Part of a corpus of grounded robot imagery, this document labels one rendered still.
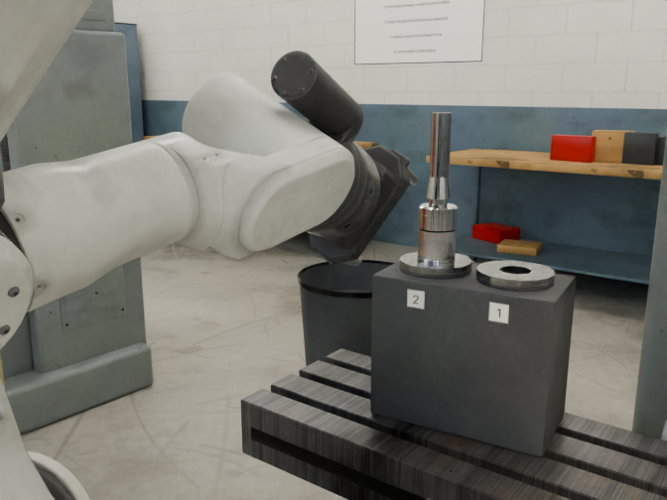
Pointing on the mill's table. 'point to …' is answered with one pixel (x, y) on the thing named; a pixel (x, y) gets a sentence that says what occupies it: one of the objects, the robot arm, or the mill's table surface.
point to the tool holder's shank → (440, 160)
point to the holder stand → (472, 348)
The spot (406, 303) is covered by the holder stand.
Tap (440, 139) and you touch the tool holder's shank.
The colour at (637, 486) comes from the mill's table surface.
